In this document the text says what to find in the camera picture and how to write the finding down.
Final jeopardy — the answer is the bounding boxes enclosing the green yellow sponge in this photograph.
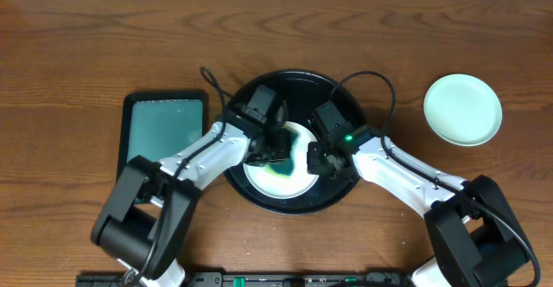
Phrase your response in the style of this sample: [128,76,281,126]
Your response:
[266,129,299,177]

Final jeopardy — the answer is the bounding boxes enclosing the white plate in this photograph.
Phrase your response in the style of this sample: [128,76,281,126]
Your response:
[244,121,319,199]

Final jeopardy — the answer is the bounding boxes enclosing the pale green plate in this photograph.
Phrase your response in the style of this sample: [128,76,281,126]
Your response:
[423,73,503,124]

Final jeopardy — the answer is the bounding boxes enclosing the mint green plate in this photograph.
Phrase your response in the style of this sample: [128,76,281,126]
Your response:
[429,120,502,147]

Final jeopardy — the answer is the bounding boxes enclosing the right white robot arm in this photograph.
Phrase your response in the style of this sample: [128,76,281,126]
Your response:
[307,126,541,286]

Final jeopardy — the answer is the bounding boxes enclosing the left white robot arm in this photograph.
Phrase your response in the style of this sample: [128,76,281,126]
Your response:
[91,117,292,286]

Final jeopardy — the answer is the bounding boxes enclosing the round black serving tray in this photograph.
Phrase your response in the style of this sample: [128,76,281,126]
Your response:
[225,70,365,214]

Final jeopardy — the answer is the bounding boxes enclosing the dark rectangular water tray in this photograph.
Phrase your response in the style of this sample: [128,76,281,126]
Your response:
[117,89,208,175]

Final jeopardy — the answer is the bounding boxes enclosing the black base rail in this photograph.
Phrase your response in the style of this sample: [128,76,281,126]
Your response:
[75,271,416,287]

